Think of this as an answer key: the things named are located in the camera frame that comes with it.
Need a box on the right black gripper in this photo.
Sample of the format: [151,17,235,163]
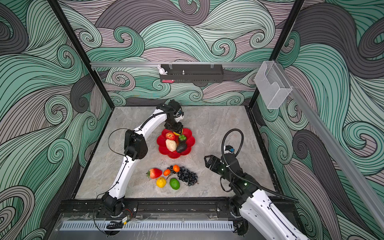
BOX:
[204,154,235,185]

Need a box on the red fake apple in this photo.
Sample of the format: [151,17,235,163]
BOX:
[165,132,177,141]

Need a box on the red flower-shaped fruit bowl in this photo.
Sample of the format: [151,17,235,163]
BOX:
[157,128,196,159]

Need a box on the cream fake pear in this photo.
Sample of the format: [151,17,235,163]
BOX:
[166,140,178,152]

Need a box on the dark fake avocado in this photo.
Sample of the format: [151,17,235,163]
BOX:
[176,141,188,154]

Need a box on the green fake lime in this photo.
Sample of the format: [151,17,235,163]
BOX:
[169,178,180,190]

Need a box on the red fake mango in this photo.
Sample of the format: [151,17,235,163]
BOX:
[146,168,163,179]

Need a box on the dark maroon fake fruit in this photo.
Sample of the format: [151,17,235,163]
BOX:
[179,135,187,143]

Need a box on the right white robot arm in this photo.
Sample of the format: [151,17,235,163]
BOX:
[204,153,308,240]

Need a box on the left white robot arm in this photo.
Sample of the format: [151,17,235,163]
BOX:
[102,100,184,218]

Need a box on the dark fake grape bunch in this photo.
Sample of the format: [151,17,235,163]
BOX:
[177,167,198,186]

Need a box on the small orange fake tangerine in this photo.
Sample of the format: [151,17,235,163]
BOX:
[163,169,171,176]

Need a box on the small yellow fake lemon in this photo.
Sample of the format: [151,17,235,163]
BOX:
[156,177,167,188]

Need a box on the small white figurine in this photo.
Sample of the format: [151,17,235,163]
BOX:
[157,65,168,75]

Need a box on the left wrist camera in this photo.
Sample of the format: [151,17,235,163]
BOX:
[174,108,184,118]

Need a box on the right black cable loop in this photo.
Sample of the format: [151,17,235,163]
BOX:
[220,128,300,204]

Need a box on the black wall shelf tray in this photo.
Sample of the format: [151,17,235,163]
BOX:
[159,65,224,84]

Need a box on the clear plastic wall bin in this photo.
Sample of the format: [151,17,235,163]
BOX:
[254,61,292,110]

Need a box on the aluminium wall rail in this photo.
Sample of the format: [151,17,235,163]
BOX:
[90,61,263,69]

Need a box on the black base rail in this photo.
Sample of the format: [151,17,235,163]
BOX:
[59,197,298,219]

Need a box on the left black cable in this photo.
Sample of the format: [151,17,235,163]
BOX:
[92,127,133,229]

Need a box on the white slotted cable duct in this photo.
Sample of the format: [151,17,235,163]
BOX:
[59,221,234,232]

